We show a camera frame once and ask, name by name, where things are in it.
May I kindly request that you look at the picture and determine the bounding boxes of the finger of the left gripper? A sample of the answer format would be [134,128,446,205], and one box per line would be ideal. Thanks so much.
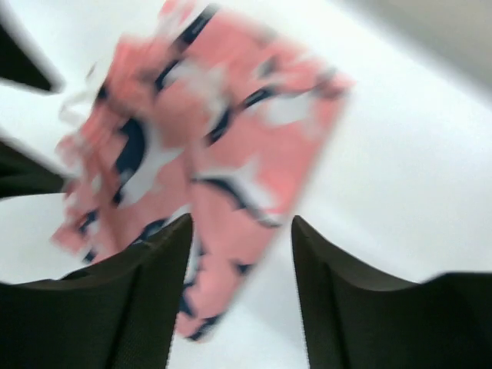
[1,15,64,92]
[0,140,71,200]

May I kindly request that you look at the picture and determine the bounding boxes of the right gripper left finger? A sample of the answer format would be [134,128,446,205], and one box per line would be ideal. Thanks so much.
[1,215,192,368]

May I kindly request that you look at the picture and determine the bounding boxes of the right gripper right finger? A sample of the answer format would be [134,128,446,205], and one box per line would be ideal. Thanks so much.
[291,216,491,369]

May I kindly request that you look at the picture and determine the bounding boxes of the pink shark print shorts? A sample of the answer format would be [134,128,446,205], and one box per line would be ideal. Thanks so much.
[52,1,350,341]

